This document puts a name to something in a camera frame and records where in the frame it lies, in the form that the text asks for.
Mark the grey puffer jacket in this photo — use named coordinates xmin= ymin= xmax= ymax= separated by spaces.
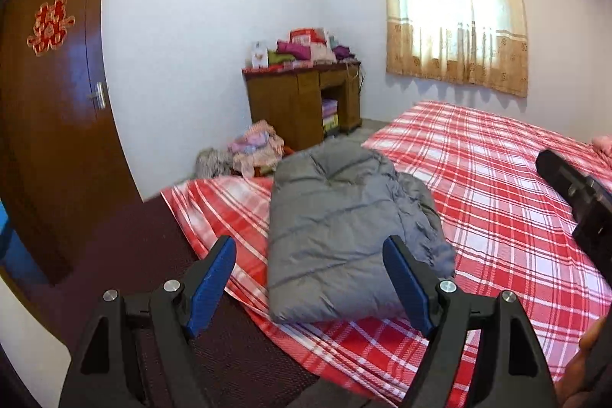
xmin=267 ymin=139 xmax=456 ymax=324

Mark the pink clothes pile on floor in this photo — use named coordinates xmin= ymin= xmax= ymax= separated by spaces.
xmin=228 ymin=120 xmax=284 ymax=178

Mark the person right hand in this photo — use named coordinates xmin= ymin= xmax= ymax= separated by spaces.
xmin=554 ymin=315 xmax=612 ymax=408

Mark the pink floral pillow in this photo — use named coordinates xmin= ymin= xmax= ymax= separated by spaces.
xmin=591 ymin=136 xmax=612 ymax=158

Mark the red plaid bed sheet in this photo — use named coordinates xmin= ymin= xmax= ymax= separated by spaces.
xmin=162 ymin=101 xmax=611 ymax=404

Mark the brown wooden door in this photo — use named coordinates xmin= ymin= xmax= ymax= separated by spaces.
xmin=1 ymin=0 xmax=139 ymax=284

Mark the beige window curtain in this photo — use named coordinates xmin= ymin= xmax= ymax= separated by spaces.
xmin=386 ymin=0 xmax=528 ymax=98

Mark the grey patterned cloth on floor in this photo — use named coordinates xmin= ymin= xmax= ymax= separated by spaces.
xmin=194 ymin=148 xmax=233 ymax=179

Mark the purple folded garment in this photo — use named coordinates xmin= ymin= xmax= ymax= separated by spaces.
xmin=332 ymin=46 xmax=356 ymax=61

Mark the brown wooden desk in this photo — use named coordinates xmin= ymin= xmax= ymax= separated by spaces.
xmin=242 ymin=61 xmax=362 ymax=151

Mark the magenta folded garment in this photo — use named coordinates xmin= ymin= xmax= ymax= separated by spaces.
xmin=276 ymin=41 xmax=311 ymax=61

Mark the red gift bag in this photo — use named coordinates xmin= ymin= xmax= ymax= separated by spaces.
xmin=288 ymin=28 xmax=327 ymax=46

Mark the white greeting card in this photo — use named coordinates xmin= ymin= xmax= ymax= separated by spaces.
xmin=251 ymin=41 xmax=269 ymax=69

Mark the red double happiness decal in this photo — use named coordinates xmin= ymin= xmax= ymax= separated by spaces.
xmin=26 ymin=0 xmax=76 ymax=57

